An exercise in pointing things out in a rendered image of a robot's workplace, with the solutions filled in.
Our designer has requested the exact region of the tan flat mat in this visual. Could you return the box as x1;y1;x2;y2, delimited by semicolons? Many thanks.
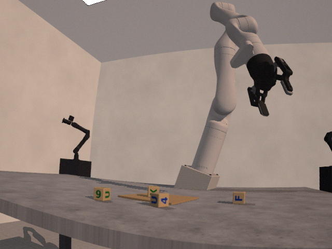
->
118;193;199;205

